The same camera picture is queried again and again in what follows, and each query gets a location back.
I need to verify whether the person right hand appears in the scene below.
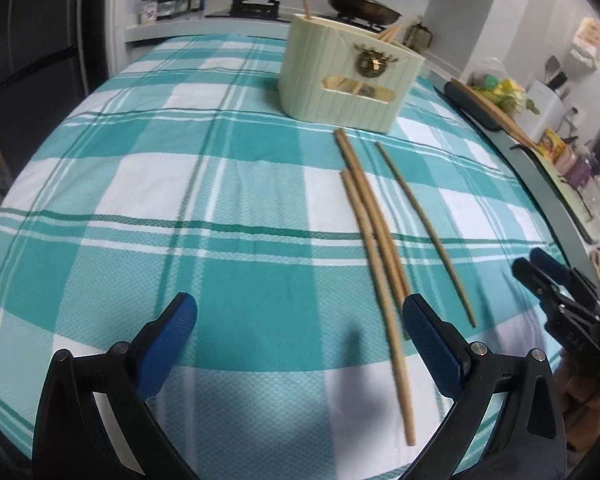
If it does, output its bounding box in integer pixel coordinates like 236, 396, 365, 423
555, 350, 600, 452

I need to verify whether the bag of colourful sponges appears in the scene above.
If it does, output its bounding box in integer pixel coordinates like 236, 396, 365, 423
468, 58, 540, 117

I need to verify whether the purple cup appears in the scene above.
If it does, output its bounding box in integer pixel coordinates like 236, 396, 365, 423
564, 157, 592, 188

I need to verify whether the wooden chopstick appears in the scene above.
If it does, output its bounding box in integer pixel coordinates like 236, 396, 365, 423
301, 0, 312, 20
340, 169, 417, 446
375, 23, 403, 44
334, 128, 408, 308
375, 141, 478, 330

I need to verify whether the dark water jug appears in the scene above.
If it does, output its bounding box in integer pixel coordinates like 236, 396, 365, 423
403, 16, 434, 53

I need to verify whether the cream utensil holder box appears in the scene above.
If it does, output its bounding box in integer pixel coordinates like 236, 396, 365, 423
278, 14, 425, 134

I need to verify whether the black refrigerator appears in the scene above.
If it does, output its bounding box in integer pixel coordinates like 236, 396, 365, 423
0, 0, 108, 174

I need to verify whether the green mat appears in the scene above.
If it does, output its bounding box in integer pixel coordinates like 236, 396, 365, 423
512, 144, 598, 245

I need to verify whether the teal plaid tablecloth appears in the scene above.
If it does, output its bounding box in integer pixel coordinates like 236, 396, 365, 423
0, 32, 600, 480

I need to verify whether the yellow packet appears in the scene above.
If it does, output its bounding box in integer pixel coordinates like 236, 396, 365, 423
536, 128, 566, 162

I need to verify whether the black gas stove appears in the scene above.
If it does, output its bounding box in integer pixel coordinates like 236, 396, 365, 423
204, 0, 388, 32

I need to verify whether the wooden cutting board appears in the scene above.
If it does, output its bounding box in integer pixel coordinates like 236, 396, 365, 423
444, 79, 542, 154

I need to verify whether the black wok with lid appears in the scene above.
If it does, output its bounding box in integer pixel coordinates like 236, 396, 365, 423
327, 0, 402, 26

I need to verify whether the white utensil caddy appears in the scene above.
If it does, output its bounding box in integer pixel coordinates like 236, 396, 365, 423
528, 54, 566, 138

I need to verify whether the spice rack with jars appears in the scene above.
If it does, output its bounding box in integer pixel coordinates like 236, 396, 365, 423
138, 0, 204, 25

